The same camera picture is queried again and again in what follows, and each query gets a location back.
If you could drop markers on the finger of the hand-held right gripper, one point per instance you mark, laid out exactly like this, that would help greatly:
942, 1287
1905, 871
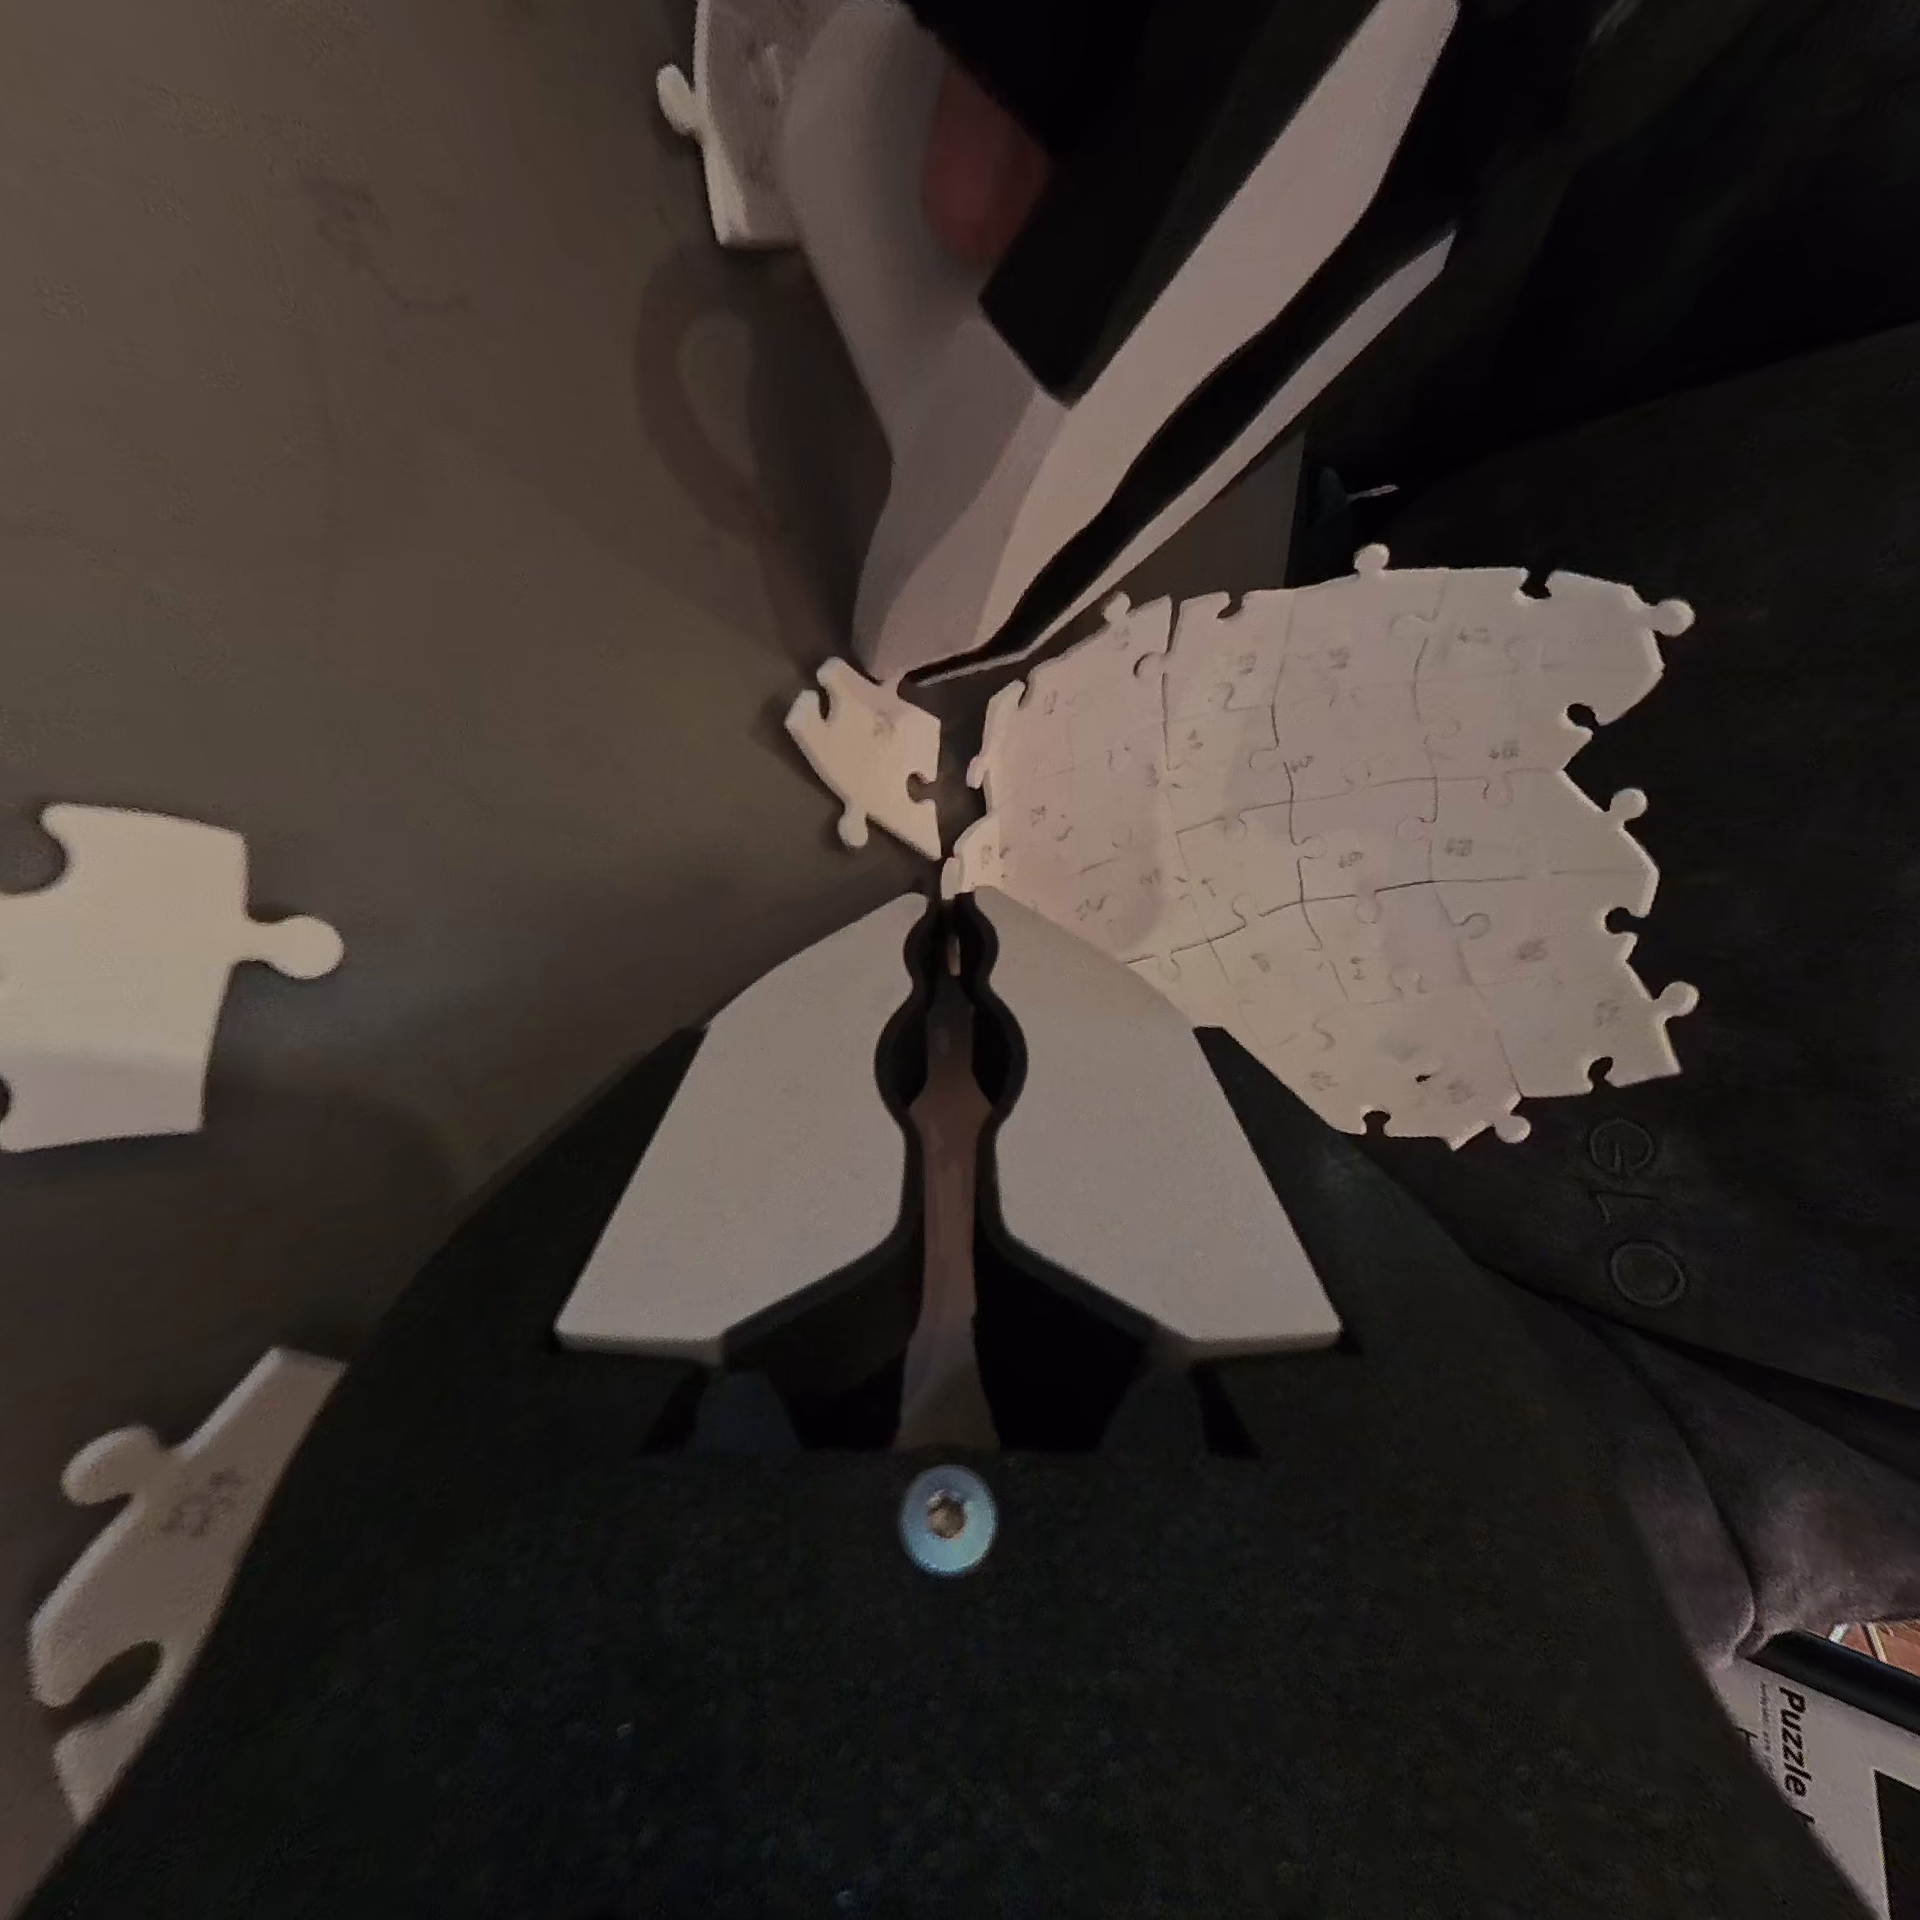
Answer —
1305, 397
1141, 376

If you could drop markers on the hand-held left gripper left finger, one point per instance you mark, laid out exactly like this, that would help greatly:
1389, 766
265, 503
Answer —
749, 1171

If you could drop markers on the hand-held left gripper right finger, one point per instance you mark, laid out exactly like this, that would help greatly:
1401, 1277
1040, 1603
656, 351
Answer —
1153, 1185

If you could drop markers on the partly built colourful puzzle ball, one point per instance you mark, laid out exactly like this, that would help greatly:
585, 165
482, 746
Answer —
1351, 840

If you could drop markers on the single white puzzle piece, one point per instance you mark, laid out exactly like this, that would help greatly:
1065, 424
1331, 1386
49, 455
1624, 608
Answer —
870, 750

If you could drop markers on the group of white puzzle pieces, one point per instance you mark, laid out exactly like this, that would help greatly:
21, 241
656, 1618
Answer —
120, 973

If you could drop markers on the person's right hand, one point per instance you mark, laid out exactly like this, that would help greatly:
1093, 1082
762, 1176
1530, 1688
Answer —
985, 165

